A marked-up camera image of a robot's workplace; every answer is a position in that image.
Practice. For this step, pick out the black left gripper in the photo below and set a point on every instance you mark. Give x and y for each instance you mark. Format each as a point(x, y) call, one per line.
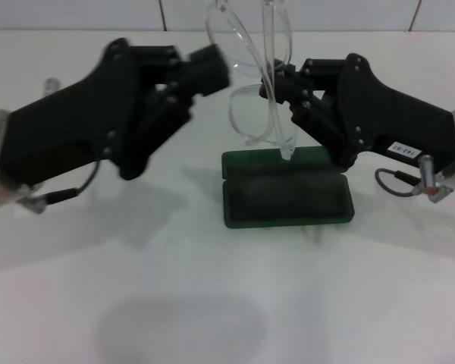
point(79, 125)

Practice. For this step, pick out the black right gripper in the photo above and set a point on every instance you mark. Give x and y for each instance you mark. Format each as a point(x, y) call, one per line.
point(386, 121)

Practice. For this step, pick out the clear white glasses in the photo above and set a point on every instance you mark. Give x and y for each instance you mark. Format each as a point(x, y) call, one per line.
point(250, 113)

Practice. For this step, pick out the green glasses case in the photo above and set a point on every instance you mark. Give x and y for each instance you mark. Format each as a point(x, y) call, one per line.
point(288, 197)

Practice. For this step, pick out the silver connector stub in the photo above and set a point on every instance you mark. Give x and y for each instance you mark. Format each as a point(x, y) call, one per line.
point(51, 85)

